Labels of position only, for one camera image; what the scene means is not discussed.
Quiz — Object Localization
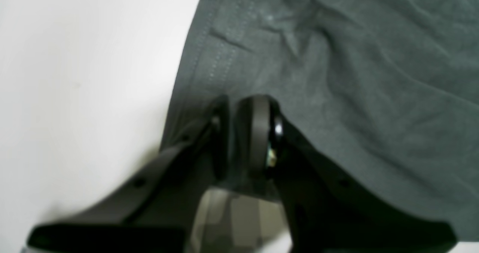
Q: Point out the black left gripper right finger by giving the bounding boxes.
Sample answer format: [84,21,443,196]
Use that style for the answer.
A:
[236,95,457,253]

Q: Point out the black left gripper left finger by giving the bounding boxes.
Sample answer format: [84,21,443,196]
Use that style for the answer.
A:
[26,95,229,253]

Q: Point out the grey T-shirt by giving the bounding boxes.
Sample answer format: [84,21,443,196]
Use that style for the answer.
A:
[161,0,479,242]

